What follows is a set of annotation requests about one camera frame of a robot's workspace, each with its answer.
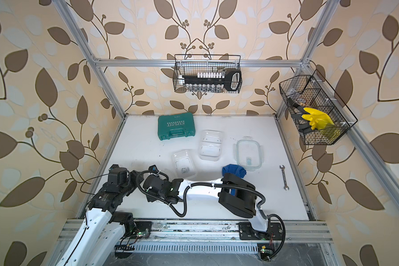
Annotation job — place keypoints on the clear lunch box lid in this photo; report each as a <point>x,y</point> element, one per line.
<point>248,154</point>

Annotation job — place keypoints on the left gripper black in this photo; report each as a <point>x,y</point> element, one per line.
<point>136,177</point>

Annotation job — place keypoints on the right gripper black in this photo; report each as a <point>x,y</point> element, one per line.
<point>150,195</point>

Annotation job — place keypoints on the black socket set holder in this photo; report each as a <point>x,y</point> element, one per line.
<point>223,80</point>

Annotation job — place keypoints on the black wire basket wall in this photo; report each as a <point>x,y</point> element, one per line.
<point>185,63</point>
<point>309,91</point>

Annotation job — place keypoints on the green plastic tool case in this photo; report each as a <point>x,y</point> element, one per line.
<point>174,126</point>

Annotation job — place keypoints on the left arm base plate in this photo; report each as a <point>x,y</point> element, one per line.
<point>137,229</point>

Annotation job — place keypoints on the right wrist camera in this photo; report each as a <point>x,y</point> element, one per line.
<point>154,169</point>

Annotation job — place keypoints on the clear lunch box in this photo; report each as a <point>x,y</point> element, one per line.
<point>184,165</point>
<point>210,145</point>

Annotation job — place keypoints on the blue cleaning cloth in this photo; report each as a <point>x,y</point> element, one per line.
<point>236,170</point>

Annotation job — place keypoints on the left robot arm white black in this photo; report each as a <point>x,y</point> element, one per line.
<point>103,225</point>

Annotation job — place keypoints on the black handled pliers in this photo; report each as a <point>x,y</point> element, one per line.
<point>302,125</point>

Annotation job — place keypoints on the aluminium front rail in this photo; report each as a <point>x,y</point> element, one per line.
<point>198,231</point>

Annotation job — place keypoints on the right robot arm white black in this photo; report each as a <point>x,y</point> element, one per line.
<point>235,194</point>

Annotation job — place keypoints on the small steel wrench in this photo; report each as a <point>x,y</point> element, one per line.
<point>286,187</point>

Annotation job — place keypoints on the black wire basket right wall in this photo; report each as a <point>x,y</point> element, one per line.
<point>309,91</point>

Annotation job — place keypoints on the yellow rubber glove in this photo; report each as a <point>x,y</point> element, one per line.
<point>317,119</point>

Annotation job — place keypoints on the black wire basket back wall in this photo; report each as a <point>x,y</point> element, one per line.
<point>185,63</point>

